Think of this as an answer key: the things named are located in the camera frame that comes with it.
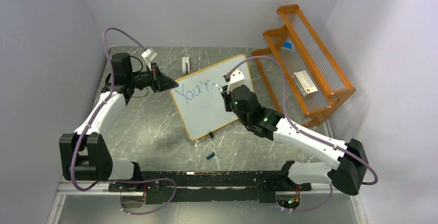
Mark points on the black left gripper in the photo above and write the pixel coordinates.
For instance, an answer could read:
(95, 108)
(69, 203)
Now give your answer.
(160, 82)

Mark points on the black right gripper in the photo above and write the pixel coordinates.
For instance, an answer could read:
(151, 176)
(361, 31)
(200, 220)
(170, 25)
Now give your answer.
(226, 97)

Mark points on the yellow-framed whiteboard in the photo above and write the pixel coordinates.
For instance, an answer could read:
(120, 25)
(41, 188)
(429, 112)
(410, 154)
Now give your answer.
(199, 102)

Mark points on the blue marker cap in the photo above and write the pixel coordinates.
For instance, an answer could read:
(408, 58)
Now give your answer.
(211, 155)

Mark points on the white blue whiteboard marker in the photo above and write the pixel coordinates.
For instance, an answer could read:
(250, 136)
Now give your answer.
(217, 86)

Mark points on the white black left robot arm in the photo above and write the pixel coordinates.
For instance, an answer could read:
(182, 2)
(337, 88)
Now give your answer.
(84, 151)

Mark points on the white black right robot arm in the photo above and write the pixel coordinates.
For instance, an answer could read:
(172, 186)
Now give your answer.
(341, 164)

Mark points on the white whiteboard eraser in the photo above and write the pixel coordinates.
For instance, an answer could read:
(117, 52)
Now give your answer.
(186, 65)

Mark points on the white red box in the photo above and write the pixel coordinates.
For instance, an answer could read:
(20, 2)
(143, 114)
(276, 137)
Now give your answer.
(304, 83)

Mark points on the blue-capped item on shelf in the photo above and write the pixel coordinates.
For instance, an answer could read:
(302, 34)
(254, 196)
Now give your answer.
(287, 46)

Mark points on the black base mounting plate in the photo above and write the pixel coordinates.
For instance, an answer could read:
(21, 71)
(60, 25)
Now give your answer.
(181, 186)

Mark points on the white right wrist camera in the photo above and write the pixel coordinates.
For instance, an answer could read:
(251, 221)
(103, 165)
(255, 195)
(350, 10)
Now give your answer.
(236, 79)

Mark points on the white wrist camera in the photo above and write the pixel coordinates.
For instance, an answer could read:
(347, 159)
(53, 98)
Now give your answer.
(148, 56)
(236, 79)

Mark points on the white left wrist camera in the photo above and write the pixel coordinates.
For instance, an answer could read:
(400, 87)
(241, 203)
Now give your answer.
(148, 56)

